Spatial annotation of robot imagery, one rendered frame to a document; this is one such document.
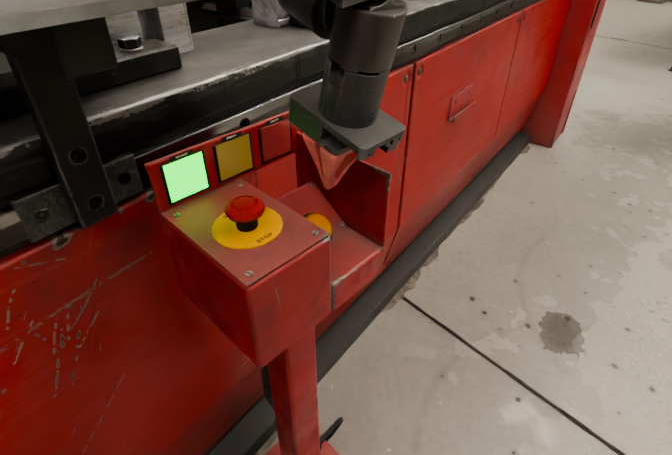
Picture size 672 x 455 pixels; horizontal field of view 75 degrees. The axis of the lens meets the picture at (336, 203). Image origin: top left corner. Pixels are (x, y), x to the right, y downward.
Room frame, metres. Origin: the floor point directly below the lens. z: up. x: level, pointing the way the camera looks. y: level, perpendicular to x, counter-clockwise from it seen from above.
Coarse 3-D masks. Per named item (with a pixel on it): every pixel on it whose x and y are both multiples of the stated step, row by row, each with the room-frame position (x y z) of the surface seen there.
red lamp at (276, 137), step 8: (288, 120) 0.50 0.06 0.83; (264, 128) 0.48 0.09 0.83; (272, 128) 0.49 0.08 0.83; (280, 128) 0.50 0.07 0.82; (288, 128) 0.50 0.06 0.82; (264, 136) 0.48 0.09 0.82; (272, 136) 0.49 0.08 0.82; (280, 136) 0.49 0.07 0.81; (288, 136) 0.50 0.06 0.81; (264, 144) 0.48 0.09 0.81; (272, 144) 0.48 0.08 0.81; (280, 144) 0.49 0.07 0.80; (288, 144) 0.50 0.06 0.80; (264, 152) 0.48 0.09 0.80; (272, 152) 0.48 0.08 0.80; (280, 152) 0.49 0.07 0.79; (264, 160) 0.47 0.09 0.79
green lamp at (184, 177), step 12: (192, 156) 0.41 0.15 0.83; (168, 168) 0.39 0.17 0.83; (180, 168) 0.40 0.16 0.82; (192, 168) 0.41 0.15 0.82; (204, 168) 0.42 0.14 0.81; (168, 180) 0.39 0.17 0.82; (180, 180) 0.40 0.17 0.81; (192, 180) 0.40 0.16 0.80; (204, 180) 0.41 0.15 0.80; (180, 192) 0.39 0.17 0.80; (192, 192) 0.40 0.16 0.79
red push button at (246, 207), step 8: (232, 200) 0.36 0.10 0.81; (240, 200) 0.36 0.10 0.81; (248, 200) 0.36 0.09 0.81; (256, 200) 0.36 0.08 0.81; (232, 208) 0.35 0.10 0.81; (240, 208) 0.34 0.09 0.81; (248, 208) 0.34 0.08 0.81; (256, 208) 0.35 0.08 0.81; (264, 208) 0.35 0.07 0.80; (232, 216) 0.34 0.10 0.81; (240, 216) 0.34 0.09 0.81; (248, 216) 0.34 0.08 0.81; (256, 216) 0.34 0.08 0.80; (240, 224) 0.34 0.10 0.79; (248, 224) 0.34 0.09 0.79; (256, 224) 0.35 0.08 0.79
